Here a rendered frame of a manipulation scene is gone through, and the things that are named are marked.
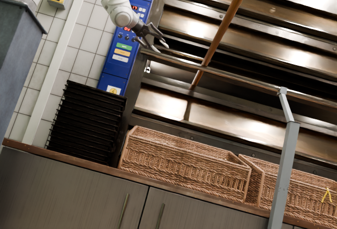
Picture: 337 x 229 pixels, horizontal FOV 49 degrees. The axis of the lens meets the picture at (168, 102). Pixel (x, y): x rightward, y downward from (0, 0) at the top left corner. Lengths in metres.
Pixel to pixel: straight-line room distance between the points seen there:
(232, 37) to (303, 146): 0.76
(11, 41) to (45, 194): 0.60
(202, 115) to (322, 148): 0.72
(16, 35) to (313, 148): 1.69
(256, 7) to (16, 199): 1.73
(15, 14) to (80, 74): 0.91
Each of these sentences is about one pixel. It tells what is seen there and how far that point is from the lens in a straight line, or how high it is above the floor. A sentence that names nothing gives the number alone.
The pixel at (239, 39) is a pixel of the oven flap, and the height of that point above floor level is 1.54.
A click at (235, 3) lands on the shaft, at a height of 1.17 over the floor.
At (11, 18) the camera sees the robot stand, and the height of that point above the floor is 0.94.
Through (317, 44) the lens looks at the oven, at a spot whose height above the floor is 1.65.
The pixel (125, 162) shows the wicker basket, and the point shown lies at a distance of 1.56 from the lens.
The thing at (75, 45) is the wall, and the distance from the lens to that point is 2.23.
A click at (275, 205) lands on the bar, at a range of 1.55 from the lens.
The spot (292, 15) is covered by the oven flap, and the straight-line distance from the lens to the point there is 2.50.
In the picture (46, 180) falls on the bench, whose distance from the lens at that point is 1.54.
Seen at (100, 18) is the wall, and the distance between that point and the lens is 2.29.
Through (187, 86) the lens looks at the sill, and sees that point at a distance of 2.15.
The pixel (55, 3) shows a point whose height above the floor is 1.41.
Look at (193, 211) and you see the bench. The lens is 1.52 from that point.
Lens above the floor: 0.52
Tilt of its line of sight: 14 degrees up
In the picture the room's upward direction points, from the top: 15 degrees clockwise
